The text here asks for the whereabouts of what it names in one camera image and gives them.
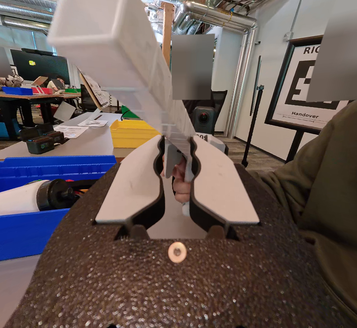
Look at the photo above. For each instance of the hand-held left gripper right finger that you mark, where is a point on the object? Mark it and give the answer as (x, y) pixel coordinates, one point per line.
(223, 188)

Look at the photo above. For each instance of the black battery charging case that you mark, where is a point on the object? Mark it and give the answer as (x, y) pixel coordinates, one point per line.
(57, 137)
(40, 146)

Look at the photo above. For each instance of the small red bin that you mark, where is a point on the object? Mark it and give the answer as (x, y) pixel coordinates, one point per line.
(41, 90)

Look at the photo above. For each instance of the printed paper sheet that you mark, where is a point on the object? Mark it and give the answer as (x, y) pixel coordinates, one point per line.
(71, 132)

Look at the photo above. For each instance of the person's right hand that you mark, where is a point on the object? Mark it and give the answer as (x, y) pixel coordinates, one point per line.
(180, 185)

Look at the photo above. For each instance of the black tripod pole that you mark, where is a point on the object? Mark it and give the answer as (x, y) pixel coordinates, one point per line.
(252, 127)

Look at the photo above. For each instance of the orange block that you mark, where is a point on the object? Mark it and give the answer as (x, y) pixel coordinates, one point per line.
(81, 191)

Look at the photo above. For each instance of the person's right forearm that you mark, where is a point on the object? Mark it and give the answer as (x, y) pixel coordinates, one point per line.
(320, 180)

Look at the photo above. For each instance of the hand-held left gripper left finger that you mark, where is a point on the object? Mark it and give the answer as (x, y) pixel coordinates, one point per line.
(131, 185)

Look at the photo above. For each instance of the long white plastic box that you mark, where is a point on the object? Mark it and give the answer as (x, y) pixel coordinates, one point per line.
(111, 40)

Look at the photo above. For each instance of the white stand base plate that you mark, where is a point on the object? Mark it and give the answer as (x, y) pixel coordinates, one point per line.
(94, 123)

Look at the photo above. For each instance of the black framed sign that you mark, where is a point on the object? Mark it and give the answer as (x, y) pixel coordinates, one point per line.
(295, 82)

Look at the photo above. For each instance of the wooden column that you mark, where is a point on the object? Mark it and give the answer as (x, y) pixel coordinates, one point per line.
(167, 32)

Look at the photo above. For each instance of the instruction board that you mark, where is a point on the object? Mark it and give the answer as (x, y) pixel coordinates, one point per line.
(93, 93)

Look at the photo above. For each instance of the black wall monitor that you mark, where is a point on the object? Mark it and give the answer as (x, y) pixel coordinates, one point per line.
(41, 65)

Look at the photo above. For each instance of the silver ventilation duct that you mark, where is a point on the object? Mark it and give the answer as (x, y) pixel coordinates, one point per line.
(25, 1)
(239, 82)

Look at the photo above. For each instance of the white bottle black cap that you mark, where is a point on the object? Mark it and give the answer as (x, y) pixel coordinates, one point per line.
(16, 199)

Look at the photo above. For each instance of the wooden desk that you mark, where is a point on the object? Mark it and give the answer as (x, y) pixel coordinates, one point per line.
(28, 95)

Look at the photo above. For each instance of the yellow plastic bin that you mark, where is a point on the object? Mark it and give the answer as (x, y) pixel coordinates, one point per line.
(125, 135)

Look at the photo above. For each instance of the black easel stand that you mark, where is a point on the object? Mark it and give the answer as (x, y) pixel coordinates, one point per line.
(294, 146)

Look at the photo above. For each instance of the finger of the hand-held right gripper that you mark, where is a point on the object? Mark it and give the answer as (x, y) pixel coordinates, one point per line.
(217, 144)
(170, 155)

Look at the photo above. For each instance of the small blue bin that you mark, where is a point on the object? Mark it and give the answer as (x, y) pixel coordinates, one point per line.
(16, 91)

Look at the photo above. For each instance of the black office chair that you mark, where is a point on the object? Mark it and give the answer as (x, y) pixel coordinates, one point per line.
(220, 102)

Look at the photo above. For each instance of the grey topped table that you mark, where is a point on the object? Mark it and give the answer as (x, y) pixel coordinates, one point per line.
(92, 144)

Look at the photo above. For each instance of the blue plastic bin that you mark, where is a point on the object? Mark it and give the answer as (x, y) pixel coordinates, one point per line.
(28, 233)

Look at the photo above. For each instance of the green plastic bin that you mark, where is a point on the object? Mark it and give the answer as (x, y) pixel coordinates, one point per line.
(127, 110)

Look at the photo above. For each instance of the small green bin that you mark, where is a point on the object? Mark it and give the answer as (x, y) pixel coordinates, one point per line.
(72, 90)

